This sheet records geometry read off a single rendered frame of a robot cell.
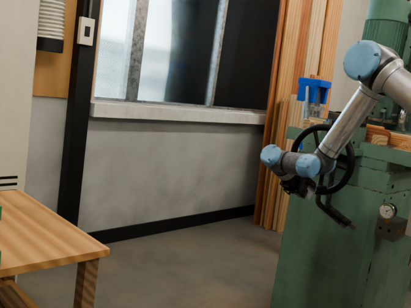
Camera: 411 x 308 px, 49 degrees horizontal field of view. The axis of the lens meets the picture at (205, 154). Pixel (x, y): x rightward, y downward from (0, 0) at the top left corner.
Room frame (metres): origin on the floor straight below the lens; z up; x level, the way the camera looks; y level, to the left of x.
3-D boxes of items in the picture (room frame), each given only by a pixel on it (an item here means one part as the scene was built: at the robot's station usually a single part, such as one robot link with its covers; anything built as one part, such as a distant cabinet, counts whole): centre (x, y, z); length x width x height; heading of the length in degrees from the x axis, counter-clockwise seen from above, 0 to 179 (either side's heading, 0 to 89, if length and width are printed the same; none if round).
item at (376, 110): (2.08, -0.71, 1.03); 0.14 x 0.07 x 0.09; 137
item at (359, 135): (1.93, -0.57, 0.91); 0.15 x 0.14 x 0.09; 47
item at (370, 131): (1.98, -0.67, 0.93); 0.22 x 0.01 x 0.06; 47
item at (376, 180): (2.16, -0.78, 0.76); 0.57 x 0.45 x 0.09; 137
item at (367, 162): (2.02, -0.66, 0.82); 0.40 x 0.21 x 0.04; 47
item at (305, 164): (1.51, -0.33, 0.83); 0.11 x 0.11 x 0.08; 46
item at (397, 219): (1.79, -0.79, 0.58); 0.12 x 0.08 x 0.08; 137
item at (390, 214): (1.74, -0.74, 0.65); 0.06 x 0.04 x 0.08; 47
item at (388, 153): (1.99, -0.62, 0.87); 0.61 x 0.30 x 0.06; 47
